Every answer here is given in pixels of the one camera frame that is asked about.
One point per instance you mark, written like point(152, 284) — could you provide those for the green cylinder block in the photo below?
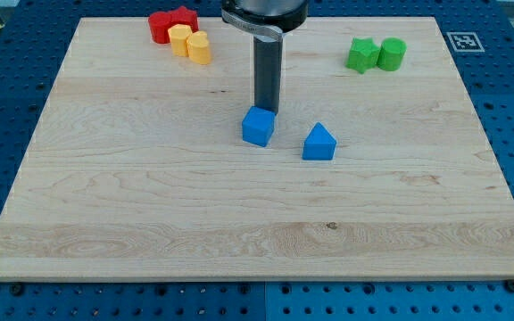
point(391, 54)

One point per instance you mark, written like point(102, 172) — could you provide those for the yellow hexagon block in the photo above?
point(179, 35)

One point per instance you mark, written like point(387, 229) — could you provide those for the blue cube block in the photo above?
point(258, 126)

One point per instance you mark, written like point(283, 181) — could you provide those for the yellow heart block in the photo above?
point(199, 48)

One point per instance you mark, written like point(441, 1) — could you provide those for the green star block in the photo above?
point(363, 54)

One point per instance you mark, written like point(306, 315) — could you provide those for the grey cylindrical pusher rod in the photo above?
point(267, 62)

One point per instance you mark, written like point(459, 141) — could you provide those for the red star block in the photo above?
point(185, 16)

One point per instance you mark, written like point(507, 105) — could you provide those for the wooden board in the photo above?
point(137, 171)

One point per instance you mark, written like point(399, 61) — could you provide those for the white fiducial marker tag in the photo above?
point(465, 42)

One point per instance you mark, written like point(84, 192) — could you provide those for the blue triangle block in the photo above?
point(319, 145)

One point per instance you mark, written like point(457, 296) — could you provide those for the red cylinder block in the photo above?
point(159, 23)

